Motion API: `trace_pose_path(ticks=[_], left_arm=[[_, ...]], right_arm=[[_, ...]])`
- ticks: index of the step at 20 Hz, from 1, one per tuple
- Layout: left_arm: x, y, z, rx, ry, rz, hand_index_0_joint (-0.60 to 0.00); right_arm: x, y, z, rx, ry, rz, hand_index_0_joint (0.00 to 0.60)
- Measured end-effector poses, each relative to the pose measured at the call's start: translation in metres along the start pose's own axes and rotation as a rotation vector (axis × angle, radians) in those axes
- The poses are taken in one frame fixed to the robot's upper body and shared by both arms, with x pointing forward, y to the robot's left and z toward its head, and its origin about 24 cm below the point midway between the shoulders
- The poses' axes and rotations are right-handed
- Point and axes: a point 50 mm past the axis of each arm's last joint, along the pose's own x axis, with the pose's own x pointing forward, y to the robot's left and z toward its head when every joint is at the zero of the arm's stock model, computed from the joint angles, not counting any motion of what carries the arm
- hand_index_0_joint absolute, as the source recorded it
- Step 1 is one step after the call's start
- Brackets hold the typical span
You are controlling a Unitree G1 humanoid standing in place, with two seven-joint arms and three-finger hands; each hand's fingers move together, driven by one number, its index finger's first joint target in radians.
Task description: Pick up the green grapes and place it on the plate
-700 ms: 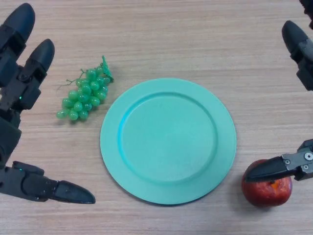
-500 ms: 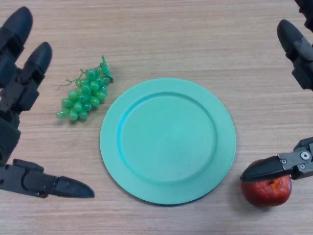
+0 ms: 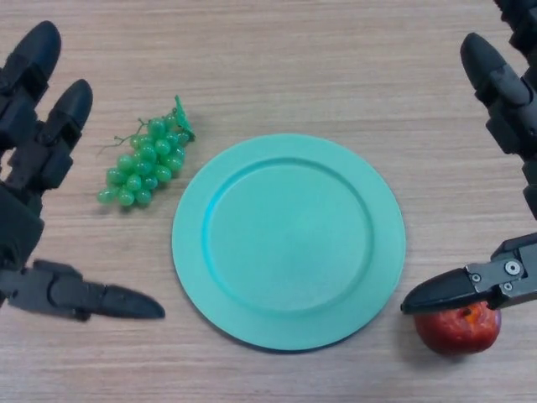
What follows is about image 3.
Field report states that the green round plate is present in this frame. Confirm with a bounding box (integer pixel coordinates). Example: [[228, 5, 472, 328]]
[[171, 133, 407, 353]]

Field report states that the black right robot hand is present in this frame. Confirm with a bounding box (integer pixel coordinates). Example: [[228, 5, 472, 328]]
[[400, 0, 537, 314]]

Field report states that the green grapes bunch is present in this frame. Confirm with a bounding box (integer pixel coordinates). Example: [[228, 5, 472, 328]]
[[96, 95, 197, 210]]

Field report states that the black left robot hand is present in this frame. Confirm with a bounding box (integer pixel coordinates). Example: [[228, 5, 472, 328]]
[[0, 20, 166, 323]]

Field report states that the red apple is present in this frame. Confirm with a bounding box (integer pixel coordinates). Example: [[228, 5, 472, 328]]
[[414, 302, 503, 356]]

